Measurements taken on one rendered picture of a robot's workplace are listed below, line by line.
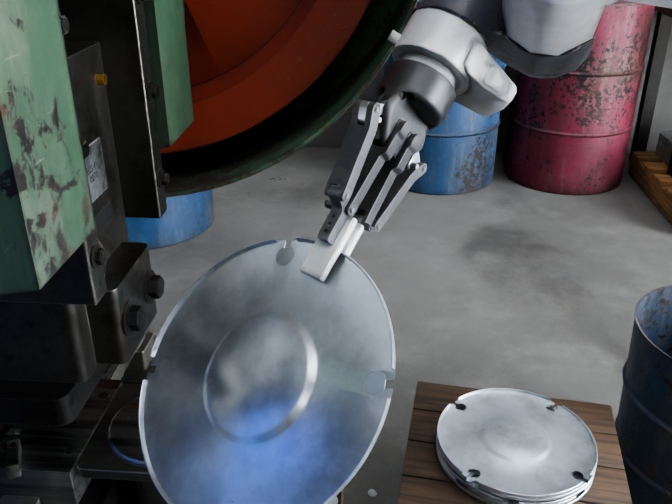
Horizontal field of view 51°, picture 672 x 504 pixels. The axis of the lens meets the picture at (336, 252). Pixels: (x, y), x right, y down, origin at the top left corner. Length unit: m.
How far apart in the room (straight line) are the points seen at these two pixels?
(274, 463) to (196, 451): 0.09
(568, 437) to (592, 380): 0.85
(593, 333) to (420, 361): 0.61
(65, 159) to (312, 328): 0.28
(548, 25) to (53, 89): 0.43
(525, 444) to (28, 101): 1.10
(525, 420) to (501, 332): 1.00
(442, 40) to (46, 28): 0.38
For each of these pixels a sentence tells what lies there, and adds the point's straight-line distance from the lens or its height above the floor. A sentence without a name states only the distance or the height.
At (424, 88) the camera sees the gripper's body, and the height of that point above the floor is 1.12.
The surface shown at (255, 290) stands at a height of 0.93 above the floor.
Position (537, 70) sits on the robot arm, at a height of 1.13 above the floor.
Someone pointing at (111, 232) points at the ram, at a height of 0.99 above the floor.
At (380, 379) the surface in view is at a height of 0.91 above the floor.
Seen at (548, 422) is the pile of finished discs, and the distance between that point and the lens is 1.45.
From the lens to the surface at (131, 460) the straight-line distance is 0.77.
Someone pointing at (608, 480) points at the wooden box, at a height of 0.35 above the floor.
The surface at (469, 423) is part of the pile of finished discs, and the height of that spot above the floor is 0.39.
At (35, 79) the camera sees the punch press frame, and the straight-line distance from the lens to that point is 0.50.
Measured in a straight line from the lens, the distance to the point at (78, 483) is 0.80.
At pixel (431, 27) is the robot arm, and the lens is 0.73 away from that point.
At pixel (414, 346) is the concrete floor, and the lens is 2.30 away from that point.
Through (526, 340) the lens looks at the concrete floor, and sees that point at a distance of 2.39.
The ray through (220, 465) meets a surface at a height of 0.81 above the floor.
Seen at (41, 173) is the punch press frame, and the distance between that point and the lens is 0.50.
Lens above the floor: 1.29
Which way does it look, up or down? 27 degrees down
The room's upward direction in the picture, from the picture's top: straight up
